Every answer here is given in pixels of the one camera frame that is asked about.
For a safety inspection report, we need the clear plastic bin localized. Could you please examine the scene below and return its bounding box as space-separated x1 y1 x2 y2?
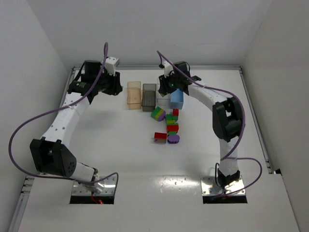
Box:
156 93 170 108

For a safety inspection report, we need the red green lego stack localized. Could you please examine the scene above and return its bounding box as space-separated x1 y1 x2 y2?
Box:
166 114 179 134

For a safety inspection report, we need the purple rounded lego brick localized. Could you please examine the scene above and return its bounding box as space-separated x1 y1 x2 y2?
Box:
167 134 180 144

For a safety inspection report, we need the metal base plate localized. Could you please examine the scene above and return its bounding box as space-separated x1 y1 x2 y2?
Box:
71 173 118 197
200 174 246 197

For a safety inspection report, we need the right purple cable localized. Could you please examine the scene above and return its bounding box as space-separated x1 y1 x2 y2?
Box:
156 50 263 196

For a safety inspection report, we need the blue plastic bin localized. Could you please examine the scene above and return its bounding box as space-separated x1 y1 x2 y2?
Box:
169 89 184 110

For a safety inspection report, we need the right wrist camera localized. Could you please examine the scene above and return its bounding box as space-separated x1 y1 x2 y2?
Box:
159 61 174 77

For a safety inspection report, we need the green lime purple lego block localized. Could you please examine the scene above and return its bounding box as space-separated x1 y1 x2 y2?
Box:
151 107 166 122

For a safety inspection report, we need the grey translucent bin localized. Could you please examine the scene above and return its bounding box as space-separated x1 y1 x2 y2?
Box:
141 84 156 112

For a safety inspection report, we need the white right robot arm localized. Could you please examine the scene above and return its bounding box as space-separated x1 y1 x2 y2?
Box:
158 61 244 193

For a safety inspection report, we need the red lego brick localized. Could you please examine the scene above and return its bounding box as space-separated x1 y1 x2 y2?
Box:
154 132 168 141

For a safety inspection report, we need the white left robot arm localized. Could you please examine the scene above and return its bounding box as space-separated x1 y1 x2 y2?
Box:
30 57 123 182

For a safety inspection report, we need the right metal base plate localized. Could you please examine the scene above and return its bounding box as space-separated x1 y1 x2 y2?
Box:
200 174 246 197

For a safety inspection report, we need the orange translucent bin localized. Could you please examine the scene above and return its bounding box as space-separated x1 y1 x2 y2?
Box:
127 81 141 110

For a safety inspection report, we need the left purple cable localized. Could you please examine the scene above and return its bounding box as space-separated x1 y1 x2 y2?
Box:
8 42 119 189

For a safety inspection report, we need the purple cable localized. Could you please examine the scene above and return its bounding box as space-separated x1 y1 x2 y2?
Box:
156 50 263 196
8 42 119 189

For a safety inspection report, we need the small red lego stack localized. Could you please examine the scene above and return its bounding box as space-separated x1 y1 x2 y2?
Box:
172 109 179 121

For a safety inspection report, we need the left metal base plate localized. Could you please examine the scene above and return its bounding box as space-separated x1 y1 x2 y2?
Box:
71 173 118 197

